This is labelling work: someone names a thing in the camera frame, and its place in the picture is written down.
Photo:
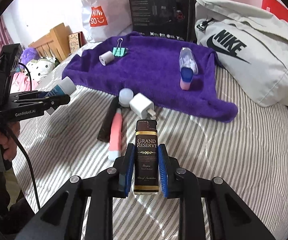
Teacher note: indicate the white Miniso plastic bag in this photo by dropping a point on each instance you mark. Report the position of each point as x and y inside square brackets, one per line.
[103, 19]

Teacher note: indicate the wooden headboard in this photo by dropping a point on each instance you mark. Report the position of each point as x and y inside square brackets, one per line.
[55, 43]

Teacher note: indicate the striped bed cover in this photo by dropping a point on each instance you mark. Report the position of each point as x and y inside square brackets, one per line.
[250, 153]

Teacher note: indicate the small red paper bag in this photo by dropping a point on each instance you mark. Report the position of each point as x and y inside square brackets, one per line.
[276, 8]

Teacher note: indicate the white round cap device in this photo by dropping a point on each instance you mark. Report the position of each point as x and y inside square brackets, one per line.
[125, 96]

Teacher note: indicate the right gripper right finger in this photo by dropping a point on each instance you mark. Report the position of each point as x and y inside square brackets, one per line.
[207, 202]

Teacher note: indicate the grey Nike bag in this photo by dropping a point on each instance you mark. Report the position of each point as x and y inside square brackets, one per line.
[251, 44]

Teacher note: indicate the purple towel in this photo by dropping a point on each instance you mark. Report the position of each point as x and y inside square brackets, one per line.
[151, 67]

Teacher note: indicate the person's left hand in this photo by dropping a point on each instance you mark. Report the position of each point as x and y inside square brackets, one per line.
[1, 142]

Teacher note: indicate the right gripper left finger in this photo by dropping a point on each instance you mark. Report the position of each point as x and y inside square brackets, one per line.
[62, 216]

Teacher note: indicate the patterned notebook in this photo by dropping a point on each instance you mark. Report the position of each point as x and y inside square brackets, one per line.
[76, 41]

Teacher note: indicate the pink cloth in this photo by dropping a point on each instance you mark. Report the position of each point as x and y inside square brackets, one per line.
[21, 83]

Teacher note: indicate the white blue lotion bottle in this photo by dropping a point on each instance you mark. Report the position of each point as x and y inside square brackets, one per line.
[60, 94]

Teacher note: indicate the pink blue small container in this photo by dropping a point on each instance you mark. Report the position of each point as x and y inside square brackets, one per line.
[186, 78]

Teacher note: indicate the clear glass pill bottle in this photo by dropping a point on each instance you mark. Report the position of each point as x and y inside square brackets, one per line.
[187, 60]

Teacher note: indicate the teal binder clip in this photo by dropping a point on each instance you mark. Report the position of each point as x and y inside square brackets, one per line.
[119, 50]

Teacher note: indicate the black headset box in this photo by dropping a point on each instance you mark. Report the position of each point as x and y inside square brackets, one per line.
[163, 18]

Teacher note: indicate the pink white tube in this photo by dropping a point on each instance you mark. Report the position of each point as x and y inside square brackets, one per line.
[115, 136]

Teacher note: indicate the purple plush toy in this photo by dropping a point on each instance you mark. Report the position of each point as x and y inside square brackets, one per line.
[28, 55]

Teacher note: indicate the white USB charger plug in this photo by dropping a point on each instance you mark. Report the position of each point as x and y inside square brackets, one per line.
[142, 106]

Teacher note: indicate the small white roll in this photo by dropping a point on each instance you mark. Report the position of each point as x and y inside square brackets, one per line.
[106, 58]

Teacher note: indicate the black Horizon case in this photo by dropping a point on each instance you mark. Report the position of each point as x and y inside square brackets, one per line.
[105, 130]

